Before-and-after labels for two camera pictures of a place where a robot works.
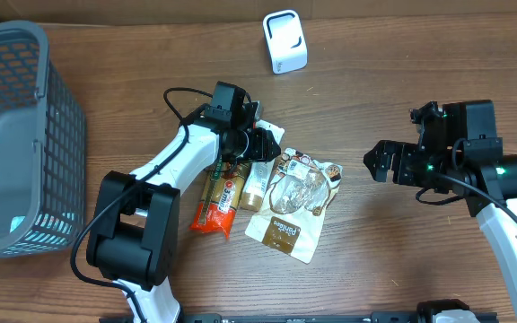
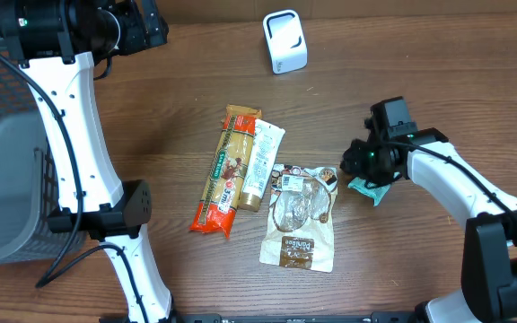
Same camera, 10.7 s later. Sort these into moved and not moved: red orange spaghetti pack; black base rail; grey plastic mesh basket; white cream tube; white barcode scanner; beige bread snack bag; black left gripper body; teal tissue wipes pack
Moved: beige bread snack bag; black left gripper body; teal tissue wipes pack
Not moved: white cream tube; black base rail; white barcode scanner; red orange spaghetti pack; grey plastic mesh basket
